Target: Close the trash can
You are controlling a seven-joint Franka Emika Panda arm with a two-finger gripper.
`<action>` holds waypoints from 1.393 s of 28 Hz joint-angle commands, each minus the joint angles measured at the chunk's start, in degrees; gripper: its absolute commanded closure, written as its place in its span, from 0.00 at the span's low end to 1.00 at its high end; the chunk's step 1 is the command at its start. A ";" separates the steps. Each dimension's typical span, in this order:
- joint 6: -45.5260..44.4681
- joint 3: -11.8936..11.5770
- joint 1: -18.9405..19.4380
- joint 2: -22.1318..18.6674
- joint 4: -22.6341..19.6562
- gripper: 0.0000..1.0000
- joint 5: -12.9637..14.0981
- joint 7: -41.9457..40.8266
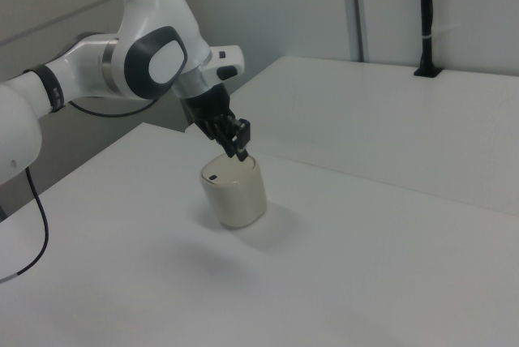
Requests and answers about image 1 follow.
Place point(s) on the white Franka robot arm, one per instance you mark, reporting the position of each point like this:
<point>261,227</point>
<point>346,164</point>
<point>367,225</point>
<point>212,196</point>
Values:
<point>162,31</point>

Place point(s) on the white side table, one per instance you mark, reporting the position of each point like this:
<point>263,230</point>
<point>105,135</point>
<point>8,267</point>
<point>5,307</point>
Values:
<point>385,120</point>

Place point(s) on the small white trash bin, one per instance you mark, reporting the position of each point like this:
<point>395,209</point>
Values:
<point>239,205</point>

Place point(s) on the grey partition post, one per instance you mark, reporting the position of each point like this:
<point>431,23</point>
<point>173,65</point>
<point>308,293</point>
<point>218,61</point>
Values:
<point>357,10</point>

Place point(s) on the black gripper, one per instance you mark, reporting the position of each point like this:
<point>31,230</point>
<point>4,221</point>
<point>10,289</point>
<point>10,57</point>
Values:
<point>208,105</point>

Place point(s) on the cream trash bin lid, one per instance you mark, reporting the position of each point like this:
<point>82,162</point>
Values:
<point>227,172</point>

